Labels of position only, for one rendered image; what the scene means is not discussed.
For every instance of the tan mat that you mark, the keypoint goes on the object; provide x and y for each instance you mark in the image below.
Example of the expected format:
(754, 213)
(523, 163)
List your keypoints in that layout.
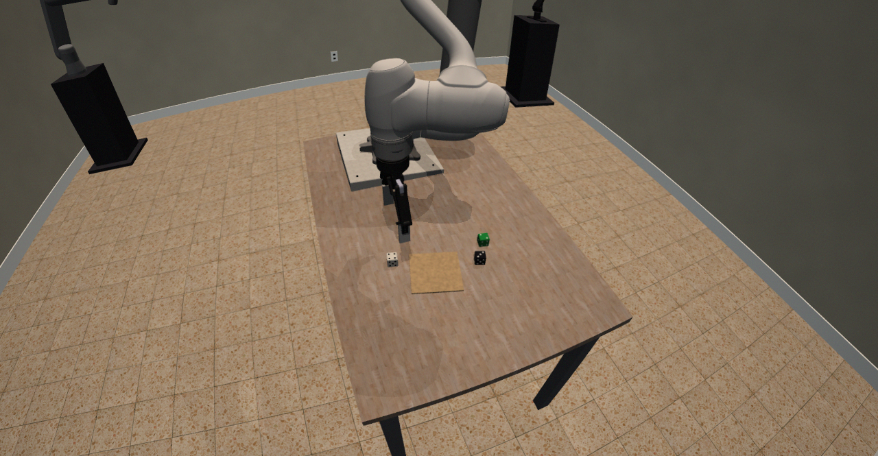
(435, 272)

